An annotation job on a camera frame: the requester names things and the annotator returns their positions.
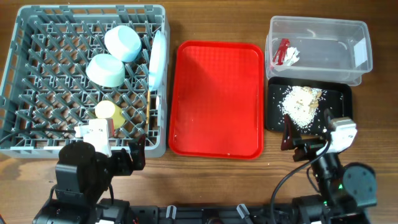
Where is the food scraps rice pile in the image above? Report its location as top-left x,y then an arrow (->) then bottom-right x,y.
276,86 -> 328,134

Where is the yellow plastic cup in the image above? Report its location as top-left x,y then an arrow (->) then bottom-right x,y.
95,100 -> 126,129

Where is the large white round plate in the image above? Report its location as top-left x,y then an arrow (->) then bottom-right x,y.
148,30 -> 167,91

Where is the red snack wrapper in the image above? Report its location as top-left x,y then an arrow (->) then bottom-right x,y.
272,39 -> 290,65

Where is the green ceramic bowl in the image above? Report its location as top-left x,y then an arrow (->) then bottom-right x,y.
86,54 -> 125,88

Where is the light blue bowl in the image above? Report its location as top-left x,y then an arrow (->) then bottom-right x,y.
104,26 -> 142,62

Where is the wooden chopstick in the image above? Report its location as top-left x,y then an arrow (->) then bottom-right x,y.
146,90 -> 151,124

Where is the white plastic fork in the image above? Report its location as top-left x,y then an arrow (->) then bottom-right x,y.
155,93 -> 162,120

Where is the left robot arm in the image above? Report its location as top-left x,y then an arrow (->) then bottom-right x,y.
32,136 -> 146,224

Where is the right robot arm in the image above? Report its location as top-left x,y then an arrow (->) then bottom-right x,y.
273,110 -> 377,223

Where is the clear plastic waste bin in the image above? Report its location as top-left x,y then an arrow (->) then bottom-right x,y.
264,16 -> 373,86

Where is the grey plastic dishwasher rack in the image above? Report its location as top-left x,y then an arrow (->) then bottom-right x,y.
1,4 -> 170,159

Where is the black rectangular tray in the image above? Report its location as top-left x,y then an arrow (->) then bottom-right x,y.
264,77 -> 353,135

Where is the crumpled white tissue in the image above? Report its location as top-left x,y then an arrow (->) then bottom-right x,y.
283,47 -> 300,66

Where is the red plastic serving tray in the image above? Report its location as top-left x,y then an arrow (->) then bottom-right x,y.
169,40 -> 264,160

